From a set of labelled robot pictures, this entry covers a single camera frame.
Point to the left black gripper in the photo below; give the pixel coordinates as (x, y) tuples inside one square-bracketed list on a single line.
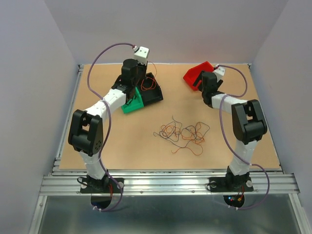
[(144, 67)]

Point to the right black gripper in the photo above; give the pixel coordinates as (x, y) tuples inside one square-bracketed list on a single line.
[(219, 84)]

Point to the red plastic bin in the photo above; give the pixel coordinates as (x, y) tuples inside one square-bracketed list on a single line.
[(193, 76)]

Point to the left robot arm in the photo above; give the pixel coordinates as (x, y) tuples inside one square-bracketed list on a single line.
[(86, 129)]

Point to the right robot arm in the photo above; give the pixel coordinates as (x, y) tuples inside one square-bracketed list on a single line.
[(249, 126)]

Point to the black plastic bin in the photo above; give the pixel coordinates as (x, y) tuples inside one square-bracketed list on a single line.
[(150, 90)]

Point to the green plastic bin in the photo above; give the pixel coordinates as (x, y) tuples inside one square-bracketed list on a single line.
[(133, 104)]

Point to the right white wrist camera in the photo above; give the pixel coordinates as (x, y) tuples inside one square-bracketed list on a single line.
[(219, 71)]

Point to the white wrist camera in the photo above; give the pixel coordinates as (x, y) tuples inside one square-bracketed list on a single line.
[(219, 71), (141, 54)]

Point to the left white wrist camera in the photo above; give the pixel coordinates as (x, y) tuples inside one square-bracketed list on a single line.
[(141, 54)]

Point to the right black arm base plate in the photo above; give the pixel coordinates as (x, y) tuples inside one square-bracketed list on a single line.
[(224, 185)]

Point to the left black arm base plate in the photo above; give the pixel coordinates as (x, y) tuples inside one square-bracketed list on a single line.
[(90, 185)]

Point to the aluminium rail frame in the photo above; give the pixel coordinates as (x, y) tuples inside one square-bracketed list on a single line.
[(166, 154)]

